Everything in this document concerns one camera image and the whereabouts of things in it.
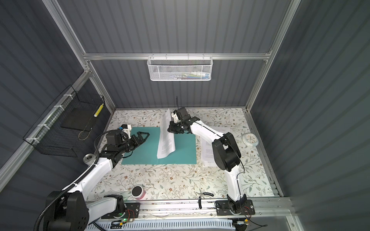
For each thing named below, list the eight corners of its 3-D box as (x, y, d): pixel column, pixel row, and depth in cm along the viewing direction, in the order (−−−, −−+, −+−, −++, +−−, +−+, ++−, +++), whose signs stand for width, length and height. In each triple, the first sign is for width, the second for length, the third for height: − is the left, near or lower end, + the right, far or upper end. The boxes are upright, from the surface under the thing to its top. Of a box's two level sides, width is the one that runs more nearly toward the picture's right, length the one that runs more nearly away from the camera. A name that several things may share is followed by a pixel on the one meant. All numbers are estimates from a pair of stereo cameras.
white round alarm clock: (244, 147, 100) (246, 144, 96) (241, 136, 106) (242, 133, 102) (257, 147, 100) (260, 144, 96) (254, 136, 106) (256, 133, 102)
